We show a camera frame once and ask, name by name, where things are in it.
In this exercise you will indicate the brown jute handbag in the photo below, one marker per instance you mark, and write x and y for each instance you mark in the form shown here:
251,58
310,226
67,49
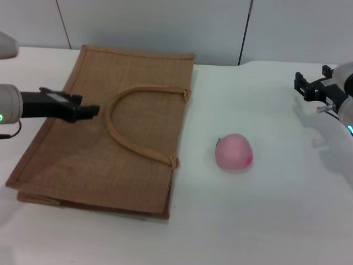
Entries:
91,143

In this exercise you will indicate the pink peach with green stem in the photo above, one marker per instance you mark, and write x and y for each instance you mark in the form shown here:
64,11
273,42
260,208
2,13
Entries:
233,154

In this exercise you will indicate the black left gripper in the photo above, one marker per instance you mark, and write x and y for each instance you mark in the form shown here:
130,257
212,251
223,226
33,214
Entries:
49,106

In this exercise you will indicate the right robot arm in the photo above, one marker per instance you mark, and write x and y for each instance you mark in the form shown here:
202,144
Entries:
347,110

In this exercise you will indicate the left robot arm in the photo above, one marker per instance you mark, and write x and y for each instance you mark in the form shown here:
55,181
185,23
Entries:
8,103

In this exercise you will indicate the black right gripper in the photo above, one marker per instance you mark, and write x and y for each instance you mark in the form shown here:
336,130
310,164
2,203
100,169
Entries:
326,89

